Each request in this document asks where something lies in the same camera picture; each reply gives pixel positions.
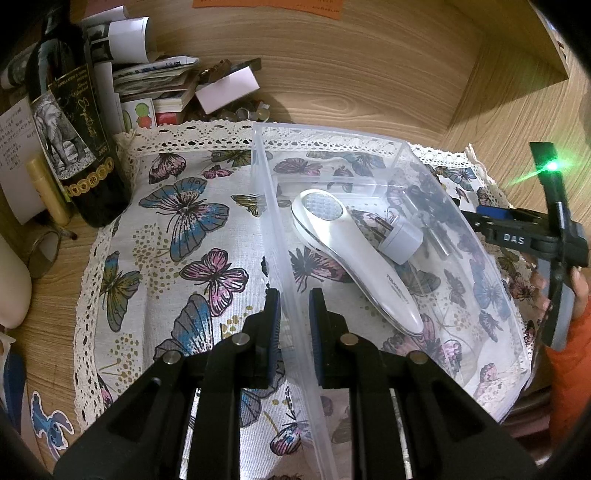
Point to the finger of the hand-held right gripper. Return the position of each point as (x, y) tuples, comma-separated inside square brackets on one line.
[(491, 211)]

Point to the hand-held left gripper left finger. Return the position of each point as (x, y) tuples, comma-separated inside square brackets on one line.
[(273, 323)]

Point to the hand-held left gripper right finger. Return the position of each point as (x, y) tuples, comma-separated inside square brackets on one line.
[(316, 332)]

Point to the clear plastic storage box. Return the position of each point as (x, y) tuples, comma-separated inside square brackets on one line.
[(466, 323)]

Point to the person's right hand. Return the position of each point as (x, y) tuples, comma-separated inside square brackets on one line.
[(581, 288)]

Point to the white handheld massager device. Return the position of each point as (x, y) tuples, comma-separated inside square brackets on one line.
[(341, 249)]

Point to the white power adapter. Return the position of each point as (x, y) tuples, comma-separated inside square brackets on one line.
[(401, 242)]

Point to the butterfly print lace cloth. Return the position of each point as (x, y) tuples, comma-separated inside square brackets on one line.
[(184, 258)]

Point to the dark wine bottle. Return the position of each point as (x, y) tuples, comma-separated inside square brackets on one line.
[(87, 194)]

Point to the small white cardboard box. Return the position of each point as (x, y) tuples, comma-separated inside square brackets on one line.
[(228, 90)]

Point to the clear drinking glass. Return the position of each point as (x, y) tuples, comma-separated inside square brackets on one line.
[(44, 251)]

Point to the blue cartoon sticker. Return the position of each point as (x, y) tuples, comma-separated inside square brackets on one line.
[(48, 424)]

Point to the fruit sticker card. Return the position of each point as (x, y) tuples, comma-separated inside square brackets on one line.
[(138, 113)]

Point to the dark brown object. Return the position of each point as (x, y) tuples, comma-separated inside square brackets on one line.
[(221, 69)]

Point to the yellow lip balm tube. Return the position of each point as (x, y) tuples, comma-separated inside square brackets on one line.
[(48, 194)]

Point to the stack of booklets and papers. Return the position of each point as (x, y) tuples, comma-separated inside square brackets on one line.
[(157, 81)]

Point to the handwritten white note paper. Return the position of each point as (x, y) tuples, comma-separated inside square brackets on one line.
[(16, 157)]

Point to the rolled white paper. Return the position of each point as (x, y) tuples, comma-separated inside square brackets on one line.
[(127, 39)]

